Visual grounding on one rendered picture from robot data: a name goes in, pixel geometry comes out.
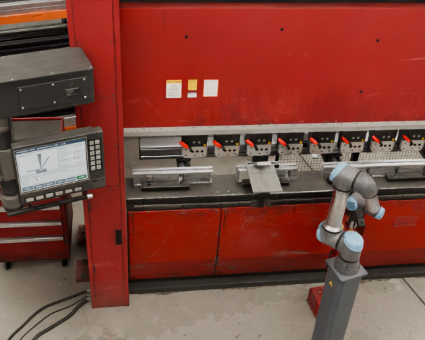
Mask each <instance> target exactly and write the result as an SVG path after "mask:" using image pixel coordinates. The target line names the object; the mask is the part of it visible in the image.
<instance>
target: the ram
mask: <svg viewBox="0 0 425 340"><path fill-rule="evenodd" d="M119 20H120V41H121V81H122V102H123V128H170V127H197V126H224V125H278V124H305V123H358V122H386V121H425V3H162V2H119ZM167 80H181V98H166V93H167ZM188 80H197V90H188ZM204 80H219V87H218V96H208V97H203V88H204ZM188 92H196V97H188ZM411 129H425V125H396V126H369V127H318V128H291V129H265V130H214V131H188V132H136V133H123V137H136V136H185V135H211V134H261V133H286V132H336V131H361V130H411Z"/></svg>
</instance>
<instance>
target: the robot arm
mask: <svg viewBox="0 0 425 340"><path fill-rule="evenodd" d="M330 180H331V181H333V184H332V187H333V188H334V190H333V195H332V198H331V204H330V207H329V212H328V215H327V219H326V220H324V221H323V222H321V224H320V225H319V226H318V229H317V232H316V237H317V239H318V240H319V241H321V242H322V243H324V244H326V245H328V246H330V247H332V248H334V249H336V250H338V251H339V255H338V256H337V257H336V259H335V260H334V263H333V266H334V268H335V270H336V271H337V272H338V273H340V274H342V275H345V276H354V275H356V274H358V273H359V271H360V255H361V252H362V249H363V244H364V240H363V238H362V236H361V235H360V234H359V233H357V232H355V231H344V230H343V224H342V220H343V215H344V212H345V207H346V208H347V209H348V211H347V209H346V213H347V216H349V218H348V219H347V222H348V224H349V228H350V229H351V230H352V229H354V228H355V227H357V226H358V227H363V226H364V225H365V221H364V216H363V213H366V214H367V215H370V216H371V217H374V218H376V219H381V218H382V217H383V215H384V213H385V209H384V208H383V207H381V206H380V204H379V201H378V195H377V194H378V186H377V184H376V182H375V181H374V180H373V178H372V177H371V176H370V175H369V174H367V173H366V172H364V171H361V170H359V169H357V168H355V167H352V166H351V165H348V164H346V163H343V162H340V163H338V164H337V165H336V166H335V168H334V169H333V171H332V173H331V175H330ZM352 191H354V193H353V194H352V195H351V196H350V197H349V193H350V192H352Z"/></svg>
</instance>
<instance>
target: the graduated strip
mask: <svg viewBox="0 0 425 340"><path fill-rule="evenodd" d="M396 125H425V121H386V122H358V123H305V124H278V125H224V126H197V127H144V128H124V129H123V132H124V133H136V132H188V131H214V130H265V129H291V128H343V127H369V126H396Z"/></svg>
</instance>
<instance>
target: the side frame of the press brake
mask: <svg viewBox="0 0 425 340"><path fill-rule="evenodd" d="M65 4H66V12H67V27H68V36H69V47H81V48H82V50H83V52H84V53H85V55H86V56H87V58H88V60H89V61H90V63H91V64H92V66H93V68H94V70H93V77H94V98H95V100H94V102H93V103H88V104H84V105H77V106H75V114H76V129H78V128H85V127H88V126H92V127H93V128H95V127H98V126H100V127H101V129H102V131H103V146H104V158H105V181H106V186H104V187H101V188H95V189H91V190H87V191H86V193H87V194H89V193H92V195H93V198H89V199H86V200H83V208H84V223H85V231H86V246H87V255H88V270H89V278H90V293H91V301H92V308H108V307H120V306H129V286H128V245H127V225H126V204H125V163H124V143H123V102H122V81H121V41H120V20H119V0H65Z"/></svg>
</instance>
